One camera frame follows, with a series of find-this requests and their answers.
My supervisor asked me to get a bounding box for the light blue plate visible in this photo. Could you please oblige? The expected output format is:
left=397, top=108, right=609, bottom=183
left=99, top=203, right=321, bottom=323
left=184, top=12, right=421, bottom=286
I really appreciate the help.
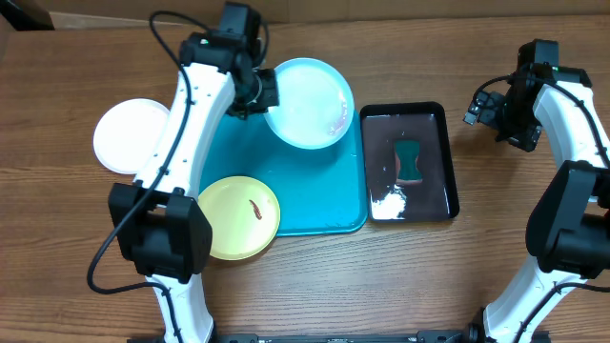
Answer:
left=264, top=57, right=355, bottom=150

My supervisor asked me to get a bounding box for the green scrubbing sponge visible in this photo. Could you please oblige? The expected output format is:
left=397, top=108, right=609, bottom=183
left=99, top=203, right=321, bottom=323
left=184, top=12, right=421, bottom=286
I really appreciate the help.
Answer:
left=394, top=140, right=422, bottom=186

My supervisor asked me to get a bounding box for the white plate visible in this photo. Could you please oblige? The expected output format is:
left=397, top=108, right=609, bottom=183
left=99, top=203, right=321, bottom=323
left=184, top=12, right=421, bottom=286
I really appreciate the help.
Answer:
left=92, top=98, right=170, bottom=174

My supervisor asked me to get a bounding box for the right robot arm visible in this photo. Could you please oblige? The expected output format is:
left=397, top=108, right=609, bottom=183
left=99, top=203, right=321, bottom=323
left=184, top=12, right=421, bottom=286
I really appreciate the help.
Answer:
left=452, top=39, right=609, bottom=343

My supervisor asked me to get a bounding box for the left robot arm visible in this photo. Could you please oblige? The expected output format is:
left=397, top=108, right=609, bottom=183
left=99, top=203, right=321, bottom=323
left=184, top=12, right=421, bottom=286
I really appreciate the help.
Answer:
left=92, top=2, right=279, bottom=342

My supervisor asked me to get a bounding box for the black water tray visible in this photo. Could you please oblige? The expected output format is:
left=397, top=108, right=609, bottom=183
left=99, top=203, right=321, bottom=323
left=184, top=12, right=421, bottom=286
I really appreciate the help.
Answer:
left=359, top=102, right=459, bottom=222

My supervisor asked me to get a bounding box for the teal plastic tray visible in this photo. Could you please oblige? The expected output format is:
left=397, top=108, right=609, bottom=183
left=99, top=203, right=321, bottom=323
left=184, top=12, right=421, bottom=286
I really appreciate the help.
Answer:
left=199, top=115, right=368, bottom=236

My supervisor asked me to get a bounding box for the yellow plate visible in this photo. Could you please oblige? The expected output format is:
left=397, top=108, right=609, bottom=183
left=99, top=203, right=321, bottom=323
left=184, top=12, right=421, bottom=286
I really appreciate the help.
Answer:
left=198, top=176, right=281, bottom=261

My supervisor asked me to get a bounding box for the dark object top-left corner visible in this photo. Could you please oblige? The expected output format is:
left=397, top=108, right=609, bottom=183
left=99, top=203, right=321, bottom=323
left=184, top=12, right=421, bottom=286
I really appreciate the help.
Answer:
left=1, top=0, right=55, bottom=31

